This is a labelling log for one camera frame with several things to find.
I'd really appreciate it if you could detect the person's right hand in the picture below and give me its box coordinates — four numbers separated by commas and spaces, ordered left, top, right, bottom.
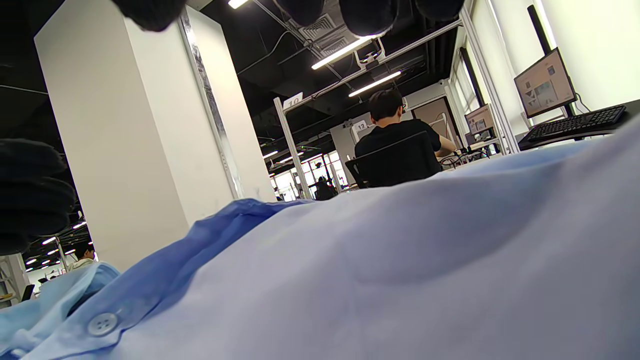
111, 0, 466, 37

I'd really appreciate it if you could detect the person's left hand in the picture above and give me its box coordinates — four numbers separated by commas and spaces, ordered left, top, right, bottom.
0, 139, 77, 256

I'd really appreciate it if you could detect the light blue long-sleeve shirt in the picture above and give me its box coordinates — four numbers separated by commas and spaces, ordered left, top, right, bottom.
0, 119, 640, 360

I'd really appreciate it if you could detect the ceiling air vent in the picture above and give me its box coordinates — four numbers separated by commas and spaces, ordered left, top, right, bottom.
300, 14, 361, 56

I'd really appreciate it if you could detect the black mesh office chair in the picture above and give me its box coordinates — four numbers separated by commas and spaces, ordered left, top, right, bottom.
345, 131, 443, 190

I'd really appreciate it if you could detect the small computer monitor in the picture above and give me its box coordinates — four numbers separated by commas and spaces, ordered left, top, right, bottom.
464, 103, 497, 136

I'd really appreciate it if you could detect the black monitor pole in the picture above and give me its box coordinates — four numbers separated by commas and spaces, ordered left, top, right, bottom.
527, 4, 576, 118

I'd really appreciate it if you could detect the black keyboard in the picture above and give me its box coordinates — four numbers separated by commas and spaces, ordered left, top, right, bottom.
520, 105, 628, 146

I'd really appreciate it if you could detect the white frame post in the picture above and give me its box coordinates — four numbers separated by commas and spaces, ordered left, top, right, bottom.
272, 97, 311, 201

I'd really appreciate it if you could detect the aluminum frame post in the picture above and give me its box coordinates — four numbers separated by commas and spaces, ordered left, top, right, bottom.
460, 5, 521, 156

